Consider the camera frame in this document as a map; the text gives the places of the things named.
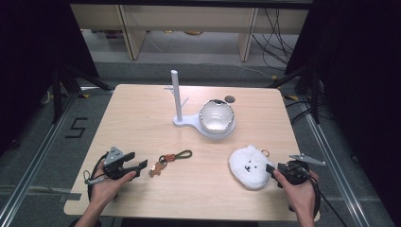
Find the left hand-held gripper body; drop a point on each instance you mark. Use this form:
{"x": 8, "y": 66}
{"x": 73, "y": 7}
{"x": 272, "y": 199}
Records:
{"x": 114, "y": 164}

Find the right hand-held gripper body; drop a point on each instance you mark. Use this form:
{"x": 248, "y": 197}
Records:
{"x": 298, "y": 171}

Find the white plush bear pouch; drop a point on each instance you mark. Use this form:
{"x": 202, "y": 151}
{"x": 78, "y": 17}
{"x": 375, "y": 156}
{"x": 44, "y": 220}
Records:
{"x": 249, "y": 168}

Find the person's right hand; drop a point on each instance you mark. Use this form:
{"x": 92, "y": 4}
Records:
{"x": 298, "y": 194}

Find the person's left hand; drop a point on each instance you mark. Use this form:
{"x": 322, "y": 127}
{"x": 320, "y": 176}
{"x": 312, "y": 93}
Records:
{"x": 105, "y": 190}

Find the grey tape strip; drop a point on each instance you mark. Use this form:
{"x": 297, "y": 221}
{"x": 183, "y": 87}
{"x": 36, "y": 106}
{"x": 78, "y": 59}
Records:
{"x": 70, "y": 197}

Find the white bowl with dark rim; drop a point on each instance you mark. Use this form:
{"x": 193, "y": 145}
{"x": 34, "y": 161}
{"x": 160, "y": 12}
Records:
{"x": 217, "y": 115}

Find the dark round disc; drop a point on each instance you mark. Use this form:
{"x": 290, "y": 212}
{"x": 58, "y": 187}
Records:
{"x": 230, "y": 99}

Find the black metal stand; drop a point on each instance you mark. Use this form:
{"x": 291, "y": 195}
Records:
{"x": 63, "y": 85}
{"x": 310, "y": 91}

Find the dark curtain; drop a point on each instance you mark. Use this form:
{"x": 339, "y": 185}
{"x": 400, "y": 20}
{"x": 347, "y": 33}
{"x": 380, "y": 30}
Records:
{"x": 31, "y": 63}
{"x": 362, "y": 78}

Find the light wooden desk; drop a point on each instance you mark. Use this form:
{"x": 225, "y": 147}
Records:
{"x": 189, "y": 19}

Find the aluminium floor rail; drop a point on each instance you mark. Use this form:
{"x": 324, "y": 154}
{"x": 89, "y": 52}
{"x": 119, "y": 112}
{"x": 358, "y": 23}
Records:
{"x": 34, "y": 157}
{"x": 337, "y": 164}

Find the white stand with post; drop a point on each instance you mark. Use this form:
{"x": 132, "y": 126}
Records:
{"x": 177, "y": 94}

